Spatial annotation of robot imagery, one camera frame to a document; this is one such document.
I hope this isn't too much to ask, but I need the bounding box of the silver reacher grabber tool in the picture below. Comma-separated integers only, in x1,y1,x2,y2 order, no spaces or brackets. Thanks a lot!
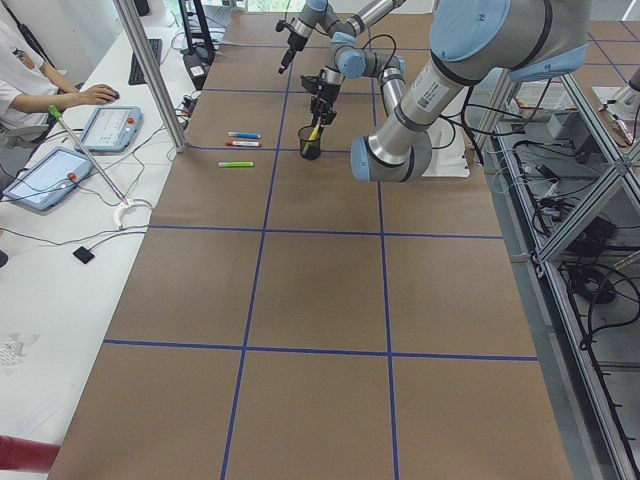
48,104,153,230

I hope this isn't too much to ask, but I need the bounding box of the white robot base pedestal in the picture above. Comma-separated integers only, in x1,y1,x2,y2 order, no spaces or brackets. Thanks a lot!
423,119,470,178

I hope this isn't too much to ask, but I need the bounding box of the near teach pendant tablet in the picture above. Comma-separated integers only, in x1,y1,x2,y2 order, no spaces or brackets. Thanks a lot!
3,147,93,212

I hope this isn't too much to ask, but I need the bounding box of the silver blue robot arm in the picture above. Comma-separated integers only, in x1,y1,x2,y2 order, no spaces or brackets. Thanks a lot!
281,1,591,182
275,0,405,74

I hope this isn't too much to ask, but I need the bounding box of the yellow highlighter pen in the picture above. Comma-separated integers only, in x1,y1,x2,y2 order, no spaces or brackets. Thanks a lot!
304,124,321,155

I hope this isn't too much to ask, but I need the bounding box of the blue marker pen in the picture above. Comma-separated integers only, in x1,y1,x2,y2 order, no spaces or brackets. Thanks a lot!
227,131,262,140

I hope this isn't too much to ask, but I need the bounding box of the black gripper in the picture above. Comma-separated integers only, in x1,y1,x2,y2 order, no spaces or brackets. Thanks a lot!
275,19,313,74
300,75,341,127

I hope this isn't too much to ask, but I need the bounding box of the black mesh pen cup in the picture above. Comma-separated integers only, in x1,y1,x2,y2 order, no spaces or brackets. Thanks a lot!
298,125,322,160

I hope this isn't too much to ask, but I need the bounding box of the person in white shirt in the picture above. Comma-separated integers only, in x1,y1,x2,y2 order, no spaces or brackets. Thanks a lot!
0,0,121,136

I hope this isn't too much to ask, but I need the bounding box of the red marker pen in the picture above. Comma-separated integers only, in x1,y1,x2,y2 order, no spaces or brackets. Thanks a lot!
225,141,262,148

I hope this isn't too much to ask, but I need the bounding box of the small black square pad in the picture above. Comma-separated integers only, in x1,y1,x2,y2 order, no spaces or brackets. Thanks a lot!
72,246,95,265

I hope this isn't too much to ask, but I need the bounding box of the teach pendant tablet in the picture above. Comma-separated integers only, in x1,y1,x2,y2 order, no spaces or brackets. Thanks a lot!
3,147,93,212
80,106,143,154

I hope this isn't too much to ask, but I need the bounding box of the black keyboard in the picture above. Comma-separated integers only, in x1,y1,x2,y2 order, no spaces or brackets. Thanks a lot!
127,37,164,86

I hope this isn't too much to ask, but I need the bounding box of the far teach pendant tablet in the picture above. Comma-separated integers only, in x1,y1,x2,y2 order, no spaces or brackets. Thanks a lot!
80,106,143,154

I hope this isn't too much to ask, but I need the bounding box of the person right hand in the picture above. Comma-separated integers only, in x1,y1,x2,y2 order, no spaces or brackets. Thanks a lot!
79,84,116,105

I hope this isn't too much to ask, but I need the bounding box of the aluminium frame post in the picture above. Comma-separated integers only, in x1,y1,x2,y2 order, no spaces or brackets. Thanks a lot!
113,0,186,154

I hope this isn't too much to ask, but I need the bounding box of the green highlighter pen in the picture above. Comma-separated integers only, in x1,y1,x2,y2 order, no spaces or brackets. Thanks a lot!
217,161,254,168

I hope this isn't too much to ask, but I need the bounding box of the aluminium side frame rack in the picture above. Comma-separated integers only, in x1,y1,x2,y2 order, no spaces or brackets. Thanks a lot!
475,64,639,479

